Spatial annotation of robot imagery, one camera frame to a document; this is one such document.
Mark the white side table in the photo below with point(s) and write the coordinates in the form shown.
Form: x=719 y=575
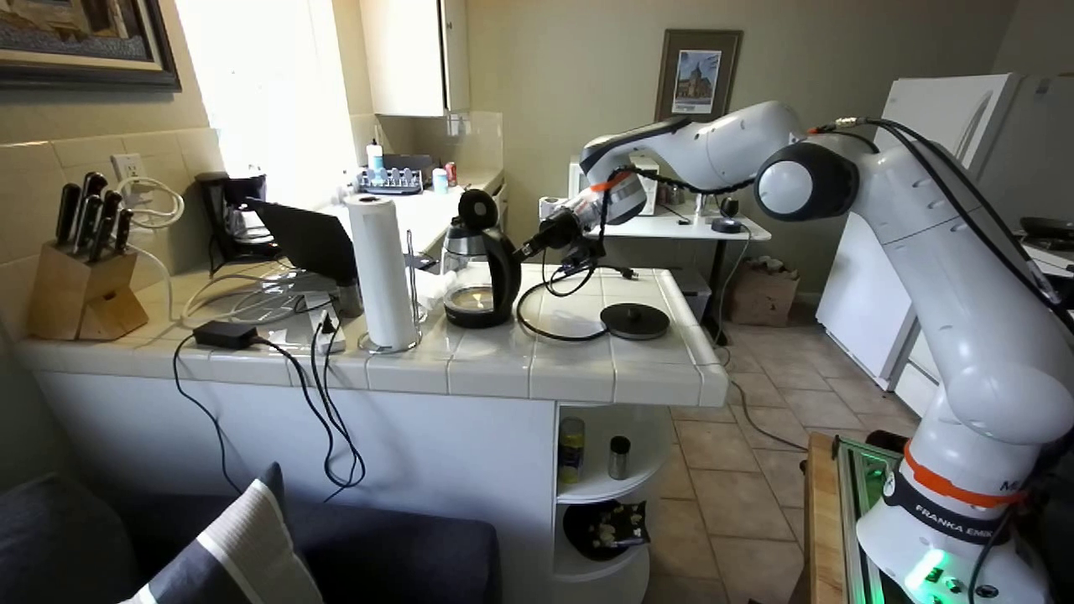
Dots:
x=715 y=233

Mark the wooden knife block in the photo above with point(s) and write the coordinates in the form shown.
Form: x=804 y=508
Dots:
x=79 y=299

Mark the black power adapter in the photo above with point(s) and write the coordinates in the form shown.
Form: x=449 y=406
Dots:
x=225 y=333

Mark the white refrigerator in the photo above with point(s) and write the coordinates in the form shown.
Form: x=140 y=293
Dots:
x=863 y=306

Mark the black glass electric kettle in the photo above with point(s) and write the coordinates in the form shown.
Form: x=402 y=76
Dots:
x=477 y=264

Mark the framed picture top left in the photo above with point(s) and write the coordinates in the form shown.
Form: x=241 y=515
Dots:
x=84 y=46

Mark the black laptop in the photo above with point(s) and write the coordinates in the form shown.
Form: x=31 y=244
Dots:
x=309 y=240

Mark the dark blue sofa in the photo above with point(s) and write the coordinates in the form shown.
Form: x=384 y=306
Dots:
x=68 y=546

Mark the white paper towel roll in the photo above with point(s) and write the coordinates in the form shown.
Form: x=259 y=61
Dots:
x=382 y=273

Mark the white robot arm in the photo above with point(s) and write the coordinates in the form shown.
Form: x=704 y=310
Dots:
x=1000 y=331

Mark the cardboard box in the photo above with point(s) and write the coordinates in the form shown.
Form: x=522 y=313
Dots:
x=762 y=295

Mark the black round kettle base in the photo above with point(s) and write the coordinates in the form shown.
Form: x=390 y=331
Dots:
x=631 y=321

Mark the striped cushion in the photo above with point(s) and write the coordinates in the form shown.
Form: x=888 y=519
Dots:
x=242 y=552

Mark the framed wall picture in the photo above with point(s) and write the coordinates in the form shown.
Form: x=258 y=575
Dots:
x=695 y=70

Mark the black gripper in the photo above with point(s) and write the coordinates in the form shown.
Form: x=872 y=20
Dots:
x=573 y=240

